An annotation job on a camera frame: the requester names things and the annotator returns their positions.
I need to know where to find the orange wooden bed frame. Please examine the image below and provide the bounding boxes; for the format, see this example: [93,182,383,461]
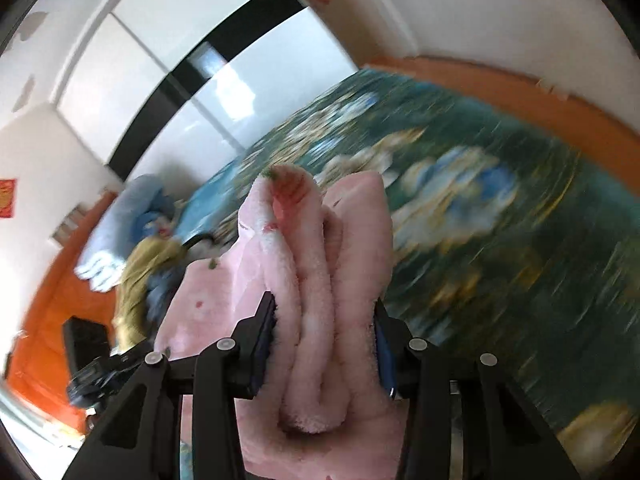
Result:
[362,55,640,161]

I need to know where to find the dark grey garment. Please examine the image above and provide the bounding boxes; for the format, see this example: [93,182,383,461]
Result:
[142,260,191,326]

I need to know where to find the olive green knit garment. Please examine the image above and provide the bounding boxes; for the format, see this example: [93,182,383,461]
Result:
[111,237,183,356]

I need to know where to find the light blue knitted garment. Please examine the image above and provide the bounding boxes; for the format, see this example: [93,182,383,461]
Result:
[97,174,176,261]

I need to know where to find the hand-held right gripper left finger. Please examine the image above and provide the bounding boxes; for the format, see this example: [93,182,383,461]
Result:
[62,292,278,480]

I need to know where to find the pink fleece garment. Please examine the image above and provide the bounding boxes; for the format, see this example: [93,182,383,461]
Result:
[155,165,416,480]

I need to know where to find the green floral blanket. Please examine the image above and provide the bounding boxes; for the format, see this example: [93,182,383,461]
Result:
[175,67,640,480]

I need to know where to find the red square wall decoration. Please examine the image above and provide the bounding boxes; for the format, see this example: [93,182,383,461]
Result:
[0,178,17,219]

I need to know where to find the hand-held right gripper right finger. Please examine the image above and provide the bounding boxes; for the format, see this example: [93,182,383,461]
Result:
[372,297,583,480]

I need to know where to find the white wardrobe with black stripe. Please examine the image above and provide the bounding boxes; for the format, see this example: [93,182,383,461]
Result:
[55,0,361,181]

